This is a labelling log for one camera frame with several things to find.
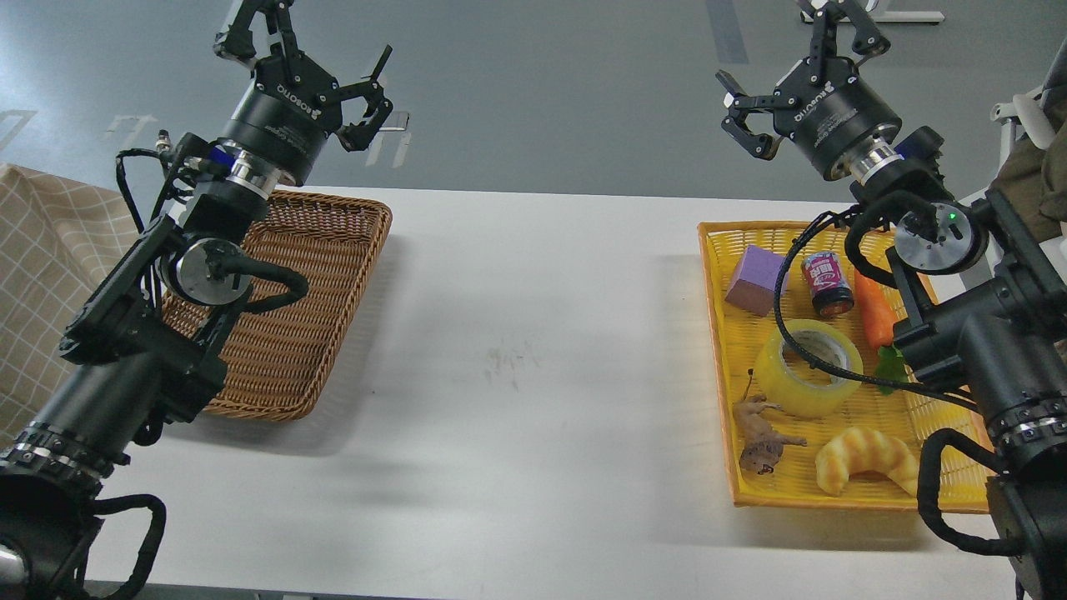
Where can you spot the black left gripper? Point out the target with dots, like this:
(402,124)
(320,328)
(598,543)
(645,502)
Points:
(279,112)

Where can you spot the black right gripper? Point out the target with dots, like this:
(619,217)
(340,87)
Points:
(834,112)

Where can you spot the yellow tape roll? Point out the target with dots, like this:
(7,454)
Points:
(786,378)

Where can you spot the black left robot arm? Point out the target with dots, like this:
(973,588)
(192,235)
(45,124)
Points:
(147,343)

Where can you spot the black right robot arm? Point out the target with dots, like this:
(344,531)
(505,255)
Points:
(984,305)

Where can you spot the white stand base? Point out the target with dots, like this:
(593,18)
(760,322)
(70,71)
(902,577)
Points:
(878,11)

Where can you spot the small purple drink can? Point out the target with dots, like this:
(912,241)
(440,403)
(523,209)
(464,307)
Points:
(830,292)

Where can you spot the purple cube block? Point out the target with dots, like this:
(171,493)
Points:
(754,280)

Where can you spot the white office chair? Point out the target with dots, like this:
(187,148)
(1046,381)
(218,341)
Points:
(1032,173)

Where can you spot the orange toy carrot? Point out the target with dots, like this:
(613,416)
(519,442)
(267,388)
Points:
(879,320)

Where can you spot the person in olive clothing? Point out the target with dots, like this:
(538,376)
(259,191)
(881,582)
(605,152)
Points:
(1043,230)

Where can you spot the brown wicker basket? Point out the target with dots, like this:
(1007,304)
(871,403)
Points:
(279,361)

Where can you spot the beige checkered cloth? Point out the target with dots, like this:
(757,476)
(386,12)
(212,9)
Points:
(59,239)

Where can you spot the brown toy animal figure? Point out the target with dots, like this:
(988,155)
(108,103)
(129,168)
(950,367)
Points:
(763,446)

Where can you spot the toy croissant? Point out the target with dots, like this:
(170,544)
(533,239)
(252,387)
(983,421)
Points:
(863,450)

